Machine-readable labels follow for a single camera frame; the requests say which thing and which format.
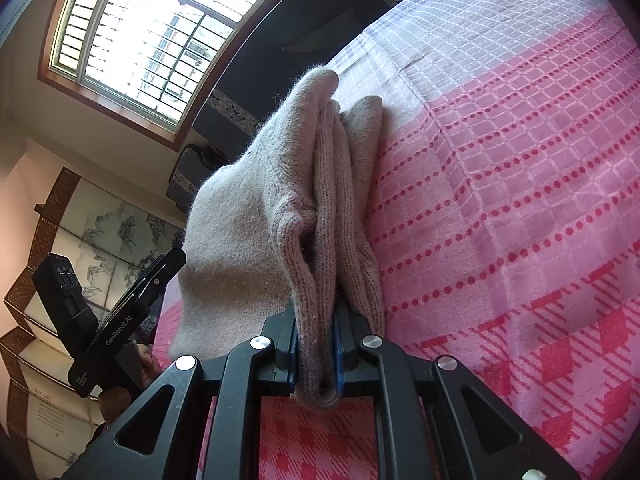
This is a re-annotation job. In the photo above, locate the pink checked bed sheet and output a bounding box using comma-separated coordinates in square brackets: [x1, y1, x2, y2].
[150, 0, 640, 480]

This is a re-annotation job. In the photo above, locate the dark armchair with patterned stripe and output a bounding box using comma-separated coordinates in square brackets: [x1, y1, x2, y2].
[166, 144, 229, 214]

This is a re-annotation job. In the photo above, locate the dark sofa with patterned stripes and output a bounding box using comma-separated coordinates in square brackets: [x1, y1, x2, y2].
[193, 0, 402, 160]

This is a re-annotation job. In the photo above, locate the ink landscape folding screen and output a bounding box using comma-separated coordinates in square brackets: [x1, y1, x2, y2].
[1, 168, 184, 479]

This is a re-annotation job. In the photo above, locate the beige pink knit sweater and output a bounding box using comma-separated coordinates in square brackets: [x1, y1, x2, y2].
[169, 67, 385, 410]

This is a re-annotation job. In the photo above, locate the left hand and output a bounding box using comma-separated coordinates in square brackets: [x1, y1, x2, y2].
[99, 344, 163, 425]

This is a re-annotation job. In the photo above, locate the barred window with wooden frame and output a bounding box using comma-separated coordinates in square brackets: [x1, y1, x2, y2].
[38, 0, 278, 150]

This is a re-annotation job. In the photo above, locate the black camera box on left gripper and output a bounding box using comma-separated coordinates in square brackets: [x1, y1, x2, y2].
[32, 252, 99, 360]

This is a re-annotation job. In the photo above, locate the dark cushion on sofa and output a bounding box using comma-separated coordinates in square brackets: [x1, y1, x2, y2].
[283, 8, 360, 56]

